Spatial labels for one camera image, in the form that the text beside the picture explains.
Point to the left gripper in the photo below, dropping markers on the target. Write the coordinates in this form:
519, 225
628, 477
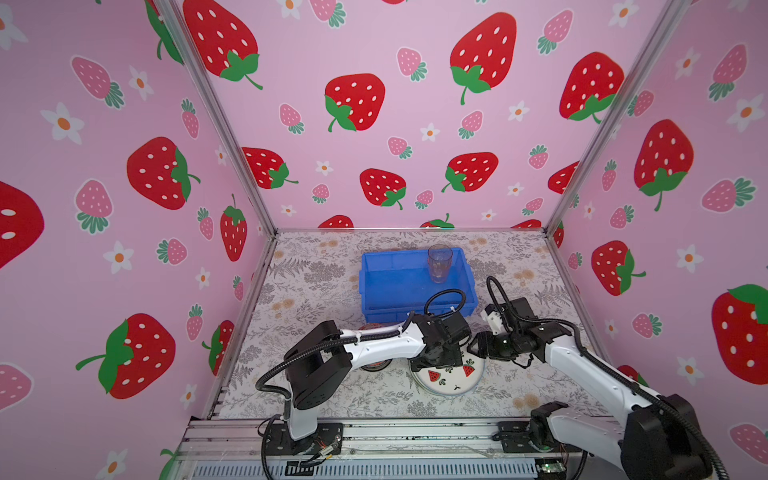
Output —
454, 358

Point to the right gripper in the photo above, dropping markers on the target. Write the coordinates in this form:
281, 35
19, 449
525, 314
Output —
482, 345

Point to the green lit circuit board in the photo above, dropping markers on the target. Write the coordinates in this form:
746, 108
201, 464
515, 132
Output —
550, 469

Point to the watermelon pattern plate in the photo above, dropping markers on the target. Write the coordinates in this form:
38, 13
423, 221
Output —
452, 381

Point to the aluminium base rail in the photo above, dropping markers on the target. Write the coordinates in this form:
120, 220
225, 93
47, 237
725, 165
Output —
382, 448

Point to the pink transparent cup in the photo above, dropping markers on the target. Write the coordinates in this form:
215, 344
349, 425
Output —
440, 263

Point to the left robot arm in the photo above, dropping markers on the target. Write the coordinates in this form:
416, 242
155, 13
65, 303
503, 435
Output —
312, 371

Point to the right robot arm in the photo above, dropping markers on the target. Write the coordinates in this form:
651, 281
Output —
650, 436

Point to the dark striped bottom bowl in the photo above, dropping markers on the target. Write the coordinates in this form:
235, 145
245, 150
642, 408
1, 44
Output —
378, 366

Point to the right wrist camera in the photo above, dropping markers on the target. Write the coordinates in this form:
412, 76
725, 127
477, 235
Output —
507, 316

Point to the blue plastic bin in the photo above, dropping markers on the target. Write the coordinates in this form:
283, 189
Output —
393, 284

